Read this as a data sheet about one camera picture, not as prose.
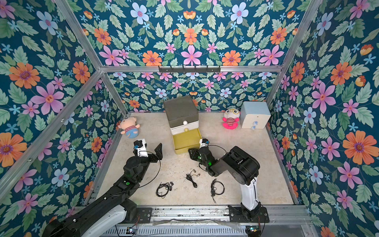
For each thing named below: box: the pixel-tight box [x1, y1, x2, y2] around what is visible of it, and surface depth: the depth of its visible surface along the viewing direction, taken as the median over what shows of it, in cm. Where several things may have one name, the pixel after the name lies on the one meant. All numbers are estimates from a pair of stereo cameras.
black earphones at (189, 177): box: [186, 169, 201, 189], surface depth 88 cm
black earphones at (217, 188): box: [210, 178, 226, 206], surface depth 84 cm
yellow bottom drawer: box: [172, 128, 203, 155], surface depth 102 cm
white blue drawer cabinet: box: [239, 101, 272, 130], surface depth 105 cm
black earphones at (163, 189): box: [155, 181, 175, 199], surface depth 84 cm
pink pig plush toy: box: [117, 116, 141, 139], surface depth 106 cm
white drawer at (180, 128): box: [169, 120, 200, 136], surface depth 97 cm
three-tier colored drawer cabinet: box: [163, 95, 202, 155], surface depth 98 cm
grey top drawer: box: [163, 95, 199, 128], surface depth 93 cm
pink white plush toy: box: [222, 108, 241, 130], surface depth 112 cm
